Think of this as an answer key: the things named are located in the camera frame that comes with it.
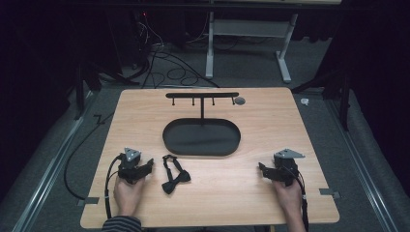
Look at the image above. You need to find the person's left hand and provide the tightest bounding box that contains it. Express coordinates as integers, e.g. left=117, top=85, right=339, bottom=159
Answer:
left=112, top=175, right=146, bottom=218

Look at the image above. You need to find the black hanger stand with tray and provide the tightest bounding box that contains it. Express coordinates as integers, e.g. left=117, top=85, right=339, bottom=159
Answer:
left=161, top=92, right=242, bottom=158

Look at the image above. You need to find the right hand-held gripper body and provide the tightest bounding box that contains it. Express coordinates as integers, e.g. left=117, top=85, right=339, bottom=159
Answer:
left=272, top=147, right=306, bottom=188

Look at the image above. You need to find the tangle of black floor cables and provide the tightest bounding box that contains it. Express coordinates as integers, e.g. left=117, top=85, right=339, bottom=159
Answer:
left=130, top=11, right=221, bottom=90

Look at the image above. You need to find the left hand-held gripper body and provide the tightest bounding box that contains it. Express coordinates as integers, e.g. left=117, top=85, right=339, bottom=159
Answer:
left=117, top=147, right=145, bottom=186

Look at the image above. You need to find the black metal stand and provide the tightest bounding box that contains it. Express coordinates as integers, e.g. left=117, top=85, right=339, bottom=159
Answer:
left=290, top=69, right=353, bottom=132
left=73, top=59, right=141, bottom=121

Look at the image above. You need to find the white desk frame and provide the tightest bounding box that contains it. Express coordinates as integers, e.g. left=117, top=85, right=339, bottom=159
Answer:
left=204, top=10, right=300, bottom=85

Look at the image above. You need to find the person's right hand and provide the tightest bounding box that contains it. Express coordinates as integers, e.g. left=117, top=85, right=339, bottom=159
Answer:
left=272, top=179, right=305, bottom=215

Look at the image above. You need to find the black floor cable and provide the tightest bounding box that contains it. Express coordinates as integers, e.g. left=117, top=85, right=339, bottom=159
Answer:
left=63, top=111, right=116, bottom=201

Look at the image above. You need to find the grey tape strip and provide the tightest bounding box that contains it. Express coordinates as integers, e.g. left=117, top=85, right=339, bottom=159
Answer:
left=318, top=188, right=341, bottom=200
left=76, top=195, right=101, bottom=208

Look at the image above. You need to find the left hand-held gripper cable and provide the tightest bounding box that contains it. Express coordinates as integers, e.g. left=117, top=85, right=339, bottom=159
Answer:
left=103, top=154, right=126, bottom=220

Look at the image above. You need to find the metal floor rail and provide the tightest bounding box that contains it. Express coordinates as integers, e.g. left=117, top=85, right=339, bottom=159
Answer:
left=323, top=96, right=402, bottom=232
left=12, top=93, right=98, bottom=232

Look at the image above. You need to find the right hand-held gripper cable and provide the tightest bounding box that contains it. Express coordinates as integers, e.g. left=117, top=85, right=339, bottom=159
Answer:
left=288, top=165, right=310, bottom=232

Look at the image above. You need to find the hand-held gripper cable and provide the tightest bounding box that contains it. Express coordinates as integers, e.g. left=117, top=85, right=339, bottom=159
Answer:
left=103, top=154, right=126, bottom=220
left=288, top=165, right=310, bottom=232

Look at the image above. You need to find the black bow tie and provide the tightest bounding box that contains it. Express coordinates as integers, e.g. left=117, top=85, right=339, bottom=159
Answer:
left=161, top=154, right=192, bottom=195

